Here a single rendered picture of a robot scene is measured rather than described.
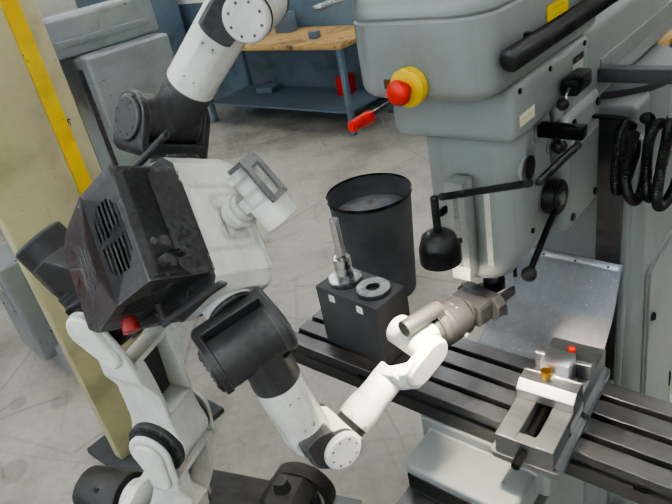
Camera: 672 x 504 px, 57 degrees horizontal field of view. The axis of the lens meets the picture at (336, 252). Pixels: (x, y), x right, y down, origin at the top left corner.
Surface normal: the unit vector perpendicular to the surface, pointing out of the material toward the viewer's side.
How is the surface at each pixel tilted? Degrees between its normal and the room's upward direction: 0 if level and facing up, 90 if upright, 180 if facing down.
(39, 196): 90
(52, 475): 0
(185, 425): 80
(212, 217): 58
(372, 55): 90
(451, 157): 90
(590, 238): 90
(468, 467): 0
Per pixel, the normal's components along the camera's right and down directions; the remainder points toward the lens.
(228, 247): 0.68, -0.43
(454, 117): -0.62, 0.48
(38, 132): 0.76, 0.19
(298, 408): 0.52, 0.28
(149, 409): -0.35, 0.52
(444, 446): -0.18, -0.85
